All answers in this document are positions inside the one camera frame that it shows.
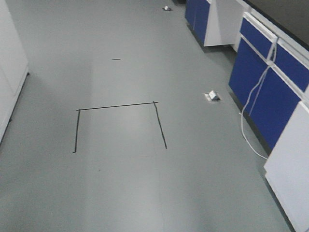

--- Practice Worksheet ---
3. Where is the white cabinet at left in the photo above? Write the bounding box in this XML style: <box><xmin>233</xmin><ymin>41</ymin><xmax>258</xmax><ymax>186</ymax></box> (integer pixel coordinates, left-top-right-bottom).
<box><xmin>0</xmin><ymin>0</ymin><xmax>28</xmax><ymax>140</ymax></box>

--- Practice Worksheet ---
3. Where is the far blue lab cabinet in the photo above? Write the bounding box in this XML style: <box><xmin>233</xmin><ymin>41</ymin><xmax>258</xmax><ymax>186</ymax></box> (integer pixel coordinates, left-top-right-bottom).
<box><xmin>185</xmin><ymin>0</ymin><xmax>250</xmax><ymax>50</ymax></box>

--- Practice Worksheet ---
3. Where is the near floor socket box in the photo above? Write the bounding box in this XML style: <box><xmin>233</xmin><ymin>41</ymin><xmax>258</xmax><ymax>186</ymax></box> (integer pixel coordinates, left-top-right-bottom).
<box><xmin>205</xmin><ymin>90</ymin><xmax>221</xmax><ymax>102</ymax></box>

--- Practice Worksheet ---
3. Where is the far floor socket box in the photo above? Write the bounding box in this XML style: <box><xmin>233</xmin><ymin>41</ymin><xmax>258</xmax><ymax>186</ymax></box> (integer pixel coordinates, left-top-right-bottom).
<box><xmin>163</xmin><ymin>5</ymin><xmax>172</xmax><ymax>11</ymax></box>

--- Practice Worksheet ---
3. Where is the blue lab base cabinet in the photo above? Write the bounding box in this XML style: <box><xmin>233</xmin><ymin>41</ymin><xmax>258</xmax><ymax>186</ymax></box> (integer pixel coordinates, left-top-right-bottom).
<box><xmin>229</xmin><ymin>12</ymin><xmax>309</xmax><ymax>149</ymax></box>

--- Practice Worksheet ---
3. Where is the white cable on floor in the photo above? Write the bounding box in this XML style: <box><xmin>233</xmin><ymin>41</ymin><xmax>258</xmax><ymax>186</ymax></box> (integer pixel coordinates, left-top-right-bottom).
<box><xmin>239</xmin><ymin>41</ymin><xmax>278</xmax><ymax>160</ymax></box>

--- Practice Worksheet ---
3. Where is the floor socket box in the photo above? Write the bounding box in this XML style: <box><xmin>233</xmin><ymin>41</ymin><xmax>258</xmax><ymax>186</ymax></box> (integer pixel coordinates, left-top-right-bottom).
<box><xmin>163</xmin><ymin>5</ymin><xmax>172</xmax><ymax>11</ymax></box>
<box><xmin>205</xmin><ymin>90</ymin><xmax>221</xmax><ymax>102</ymax></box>

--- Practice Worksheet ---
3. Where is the black floor tape marking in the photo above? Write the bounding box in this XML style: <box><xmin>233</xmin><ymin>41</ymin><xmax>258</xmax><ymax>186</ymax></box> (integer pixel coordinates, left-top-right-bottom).
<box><xmin>72</xmin><ymin>101</ymin><xmax>168</xmax><ymax>154</ymax></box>

